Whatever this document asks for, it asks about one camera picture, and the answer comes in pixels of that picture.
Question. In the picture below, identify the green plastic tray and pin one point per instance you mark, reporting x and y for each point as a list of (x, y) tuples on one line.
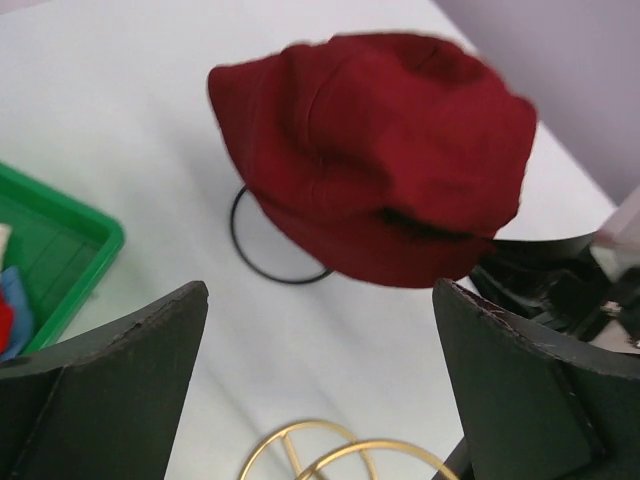
[(61, 248)]

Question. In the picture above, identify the light blue hat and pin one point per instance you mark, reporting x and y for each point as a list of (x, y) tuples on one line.
[(23, 329)]

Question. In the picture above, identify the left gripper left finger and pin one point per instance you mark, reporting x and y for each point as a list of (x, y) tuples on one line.
[(105, 404)]

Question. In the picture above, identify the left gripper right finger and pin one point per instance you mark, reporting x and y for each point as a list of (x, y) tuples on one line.
[(534, 403)]

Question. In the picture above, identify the red hat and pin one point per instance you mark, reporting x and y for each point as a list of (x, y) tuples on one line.
[(6, 323)]

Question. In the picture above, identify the maroon bucket hat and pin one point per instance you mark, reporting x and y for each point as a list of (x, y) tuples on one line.
[(392, 158)]

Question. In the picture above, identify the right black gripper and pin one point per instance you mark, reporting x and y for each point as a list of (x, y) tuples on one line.
[(586, 286)]

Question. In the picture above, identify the black wire hat stand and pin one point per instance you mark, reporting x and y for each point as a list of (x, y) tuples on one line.
[(265, 250)]

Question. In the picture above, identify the gold wire hat stand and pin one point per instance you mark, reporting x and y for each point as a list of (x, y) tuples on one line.
[(353, 445)]

